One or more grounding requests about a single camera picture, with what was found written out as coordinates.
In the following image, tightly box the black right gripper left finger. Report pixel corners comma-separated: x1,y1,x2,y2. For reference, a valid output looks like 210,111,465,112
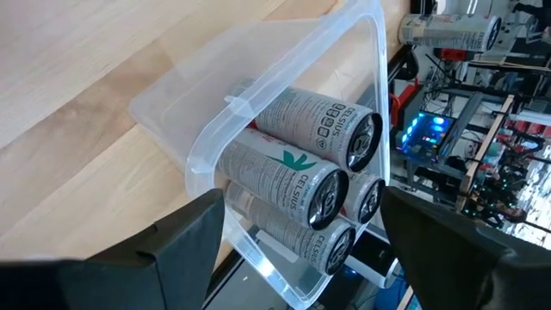
0,189,226,310

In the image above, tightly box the white red-print soda can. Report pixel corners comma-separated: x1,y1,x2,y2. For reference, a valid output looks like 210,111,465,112
255,84,385,174
224,180,358,277
338,170,387,226
216,126,350,233

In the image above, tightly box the computer with blue lights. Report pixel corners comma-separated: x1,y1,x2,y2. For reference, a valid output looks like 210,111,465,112
396,108,458,168

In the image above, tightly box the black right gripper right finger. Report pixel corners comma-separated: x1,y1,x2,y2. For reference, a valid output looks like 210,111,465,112
381,187,551,310

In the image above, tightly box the clear plastic bin white label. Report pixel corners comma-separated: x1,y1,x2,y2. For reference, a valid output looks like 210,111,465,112
127,0,392,310

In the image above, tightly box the white yellow-print soda can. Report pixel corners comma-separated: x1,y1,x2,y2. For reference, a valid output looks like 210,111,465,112
397,11,504,53

